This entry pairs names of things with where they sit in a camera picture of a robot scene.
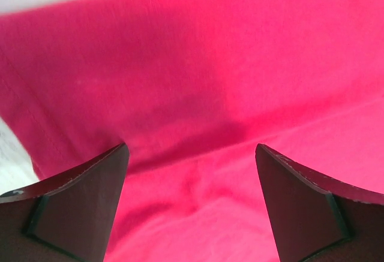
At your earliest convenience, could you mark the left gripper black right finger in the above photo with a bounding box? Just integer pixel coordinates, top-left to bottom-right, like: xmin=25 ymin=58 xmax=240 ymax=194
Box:
xmin=256 ymin=144 xmax=383 ymax=262

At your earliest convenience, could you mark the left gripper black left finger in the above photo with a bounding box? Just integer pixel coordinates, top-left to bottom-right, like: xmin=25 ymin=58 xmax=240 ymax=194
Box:
xmin=1 ymin=144 xmax=129 ymax=261

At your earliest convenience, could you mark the pink t shirt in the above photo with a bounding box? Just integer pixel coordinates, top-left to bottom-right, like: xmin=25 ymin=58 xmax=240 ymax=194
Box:
xmin=1 ymin=0 xmax=383 ymax=261

